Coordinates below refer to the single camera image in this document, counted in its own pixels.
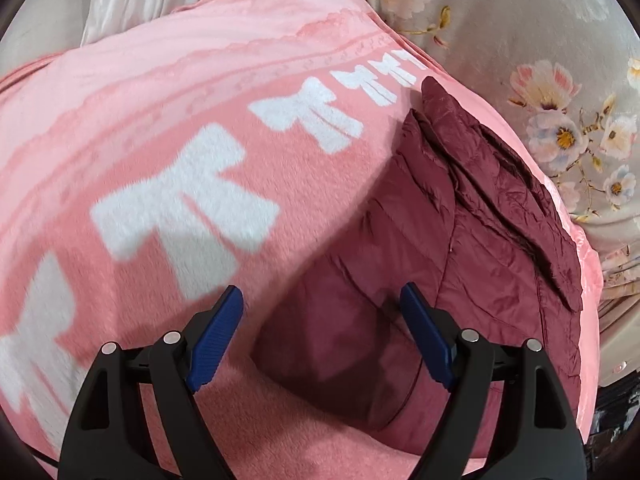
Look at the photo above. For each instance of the maroon puffer jacket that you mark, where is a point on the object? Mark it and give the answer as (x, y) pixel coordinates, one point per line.
(475, 240)

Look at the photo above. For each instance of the grey floral cloth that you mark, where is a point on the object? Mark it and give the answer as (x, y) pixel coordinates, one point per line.
(500, 20)

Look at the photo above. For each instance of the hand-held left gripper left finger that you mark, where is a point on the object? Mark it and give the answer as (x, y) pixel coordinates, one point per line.
(215, 340)

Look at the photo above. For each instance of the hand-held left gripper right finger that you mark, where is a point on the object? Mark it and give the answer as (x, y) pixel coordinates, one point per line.
(427, 340)

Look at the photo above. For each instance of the pink bow-print blanket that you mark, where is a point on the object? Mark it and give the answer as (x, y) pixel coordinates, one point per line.
(150, 110)

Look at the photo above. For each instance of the dark shelf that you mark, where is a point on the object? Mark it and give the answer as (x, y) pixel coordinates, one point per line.
(610, 410)

